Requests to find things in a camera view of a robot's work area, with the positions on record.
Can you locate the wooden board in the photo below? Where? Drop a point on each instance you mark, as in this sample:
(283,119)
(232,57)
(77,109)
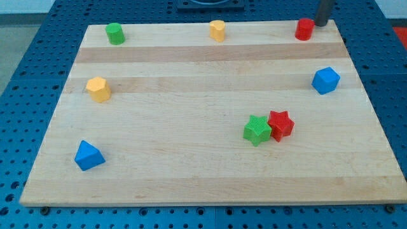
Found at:
(172,131)

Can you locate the green star block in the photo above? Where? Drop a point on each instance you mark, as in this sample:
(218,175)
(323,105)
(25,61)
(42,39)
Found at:
(257,130)

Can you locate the red star block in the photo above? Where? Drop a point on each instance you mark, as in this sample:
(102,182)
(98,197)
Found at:
(281,124)

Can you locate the yellow heart block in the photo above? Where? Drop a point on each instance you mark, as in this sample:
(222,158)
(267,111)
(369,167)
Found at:
(217,30)

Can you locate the yellow hexagon block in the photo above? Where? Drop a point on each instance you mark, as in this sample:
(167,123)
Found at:
(98,89)

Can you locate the green cylinder block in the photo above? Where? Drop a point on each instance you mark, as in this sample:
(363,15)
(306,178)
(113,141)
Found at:
(115,33)

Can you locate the blue triangle block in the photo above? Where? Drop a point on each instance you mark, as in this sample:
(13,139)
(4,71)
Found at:
(88,156)

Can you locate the blue hexagon block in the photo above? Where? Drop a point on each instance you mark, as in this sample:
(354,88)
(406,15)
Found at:
(325,80)

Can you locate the red cylinder block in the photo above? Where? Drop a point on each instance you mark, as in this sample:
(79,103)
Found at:
(304,29)

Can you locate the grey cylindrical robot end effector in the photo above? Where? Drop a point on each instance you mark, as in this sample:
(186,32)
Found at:
(323,12)

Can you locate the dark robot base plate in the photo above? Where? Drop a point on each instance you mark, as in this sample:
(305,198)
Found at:
(210,4)

